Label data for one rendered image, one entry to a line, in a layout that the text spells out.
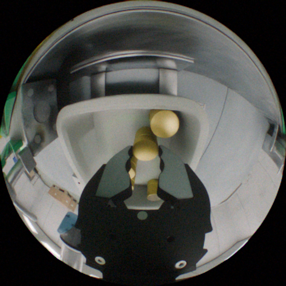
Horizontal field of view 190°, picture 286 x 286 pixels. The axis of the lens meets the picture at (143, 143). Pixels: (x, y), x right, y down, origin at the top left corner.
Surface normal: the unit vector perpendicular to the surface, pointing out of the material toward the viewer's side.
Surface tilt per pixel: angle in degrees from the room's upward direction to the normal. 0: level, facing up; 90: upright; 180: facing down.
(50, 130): 90
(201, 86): 0
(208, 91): 0
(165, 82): 0
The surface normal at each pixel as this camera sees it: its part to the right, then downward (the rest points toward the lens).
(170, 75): -0.04, 0.48
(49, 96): 1.00, 0.02
